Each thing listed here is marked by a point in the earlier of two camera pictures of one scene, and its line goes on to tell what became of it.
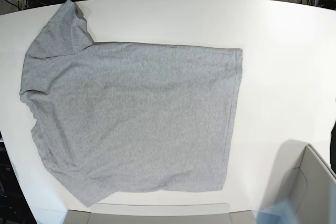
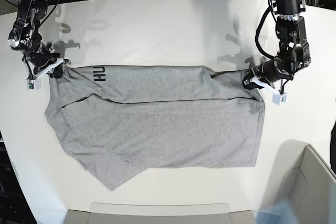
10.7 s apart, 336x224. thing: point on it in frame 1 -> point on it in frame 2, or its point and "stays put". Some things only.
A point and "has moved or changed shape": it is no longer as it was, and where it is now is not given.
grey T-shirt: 121,116 has moved or changed shape
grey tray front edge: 193,213 stays put
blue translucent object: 281,213 stays put
